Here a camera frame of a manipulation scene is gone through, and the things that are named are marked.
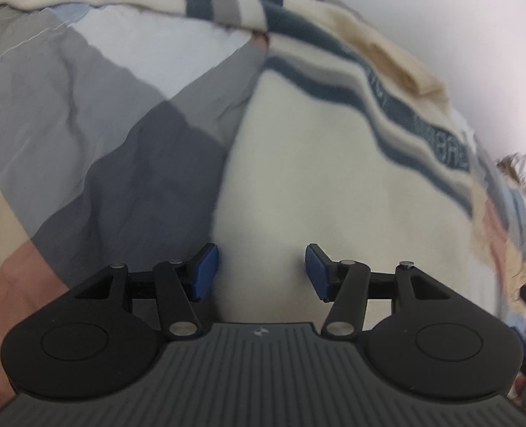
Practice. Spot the patchwork quilt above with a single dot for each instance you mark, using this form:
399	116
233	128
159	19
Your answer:
89	98

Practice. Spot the cream striped sweater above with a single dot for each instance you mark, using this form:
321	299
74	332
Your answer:
312	164

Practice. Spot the white garment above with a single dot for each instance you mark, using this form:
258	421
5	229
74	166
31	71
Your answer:
514	164

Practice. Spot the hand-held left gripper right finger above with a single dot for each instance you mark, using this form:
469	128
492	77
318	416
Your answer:
317	271

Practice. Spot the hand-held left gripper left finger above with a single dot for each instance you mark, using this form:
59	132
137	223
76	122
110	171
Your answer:
205	271

